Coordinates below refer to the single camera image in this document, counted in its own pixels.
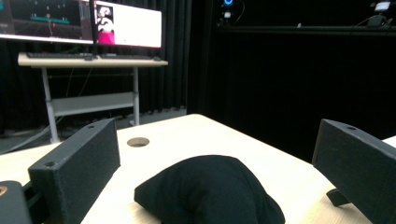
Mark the black keyboard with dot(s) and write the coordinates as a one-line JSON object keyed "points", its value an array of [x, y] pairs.
{"points": [[59, 55], [127, 57]]}

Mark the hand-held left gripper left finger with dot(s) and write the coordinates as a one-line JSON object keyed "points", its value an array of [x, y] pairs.
{"points": [[77, 168]]}

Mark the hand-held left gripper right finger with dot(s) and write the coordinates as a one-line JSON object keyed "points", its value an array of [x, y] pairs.
{"points": [[361, 168]]}

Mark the small device on stand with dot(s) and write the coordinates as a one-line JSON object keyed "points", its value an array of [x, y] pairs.
{"points": [[378, 20]]}

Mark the black cloth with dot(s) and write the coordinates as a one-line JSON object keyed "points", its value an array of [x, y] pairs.
{"points": [[211, 189]]}

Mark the white metal frame desk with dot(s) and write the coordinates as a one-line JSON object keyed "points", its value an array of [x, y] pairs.
{"points": [[93, 104]]}

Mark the dark screen monitor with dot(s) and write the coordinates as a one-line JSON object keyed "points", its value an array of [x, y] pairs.
{"points": [[46, 18]]}

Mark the bright white screen monitor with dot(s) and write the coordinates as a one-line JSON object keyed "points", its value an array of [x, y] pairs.
{"points": [[137, 25]]}

